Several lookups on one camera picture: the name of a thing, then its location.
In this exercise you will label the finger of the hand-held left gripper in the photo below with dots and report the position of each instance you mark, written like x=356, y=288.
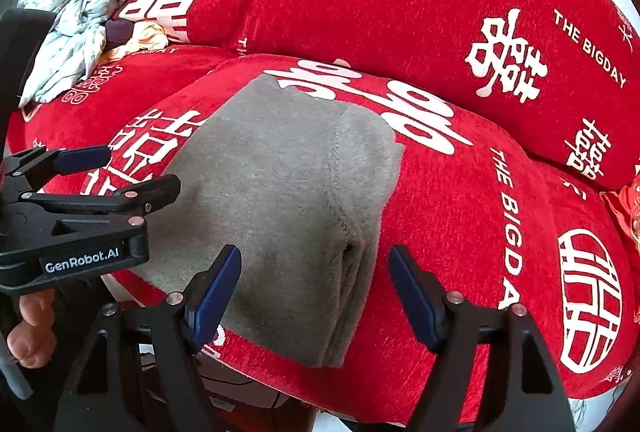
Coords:
x=82, y=157
x=155, y=192

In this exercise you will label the red shiny cloth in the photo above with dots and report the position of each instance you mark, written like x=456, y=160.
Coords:
x=622, y=212

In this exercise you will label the red printed sofa seat cover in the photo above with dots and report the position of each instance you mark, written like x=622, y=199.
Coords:
x=460, y=232

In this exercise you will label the white grey patterned cloth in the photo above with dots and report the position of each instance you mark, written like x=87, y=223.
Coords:
x=70, y=11

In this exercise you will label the red printed sofa back cushion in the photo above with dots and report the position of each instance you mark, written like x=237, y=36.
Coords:
x=375, y=1

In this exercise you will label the yellow floral cloth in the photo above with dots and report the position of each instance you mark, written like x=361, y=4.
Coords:
x=145, y=39

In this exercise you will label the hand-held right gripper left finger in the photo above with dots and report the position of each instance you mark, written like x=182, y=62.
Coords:
x=215, y=297

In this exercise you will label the person's left hand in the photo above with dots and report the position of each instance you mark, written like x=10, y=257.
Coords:
x=32, y=342

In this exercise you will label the black chair back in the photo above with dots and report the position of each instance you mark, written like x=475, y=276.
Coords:
x=20, y=46

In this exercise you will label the dark maroon cloth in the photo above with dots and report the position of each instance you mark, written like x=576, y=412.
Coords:
x=119, y=31

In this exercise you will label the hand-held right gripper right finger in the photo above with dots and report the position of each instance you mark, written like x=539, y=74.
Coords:
x=415, y=297

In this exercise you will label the grey knit sweater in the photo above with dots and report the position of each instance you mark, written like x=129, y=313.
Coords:
x=280, y=192

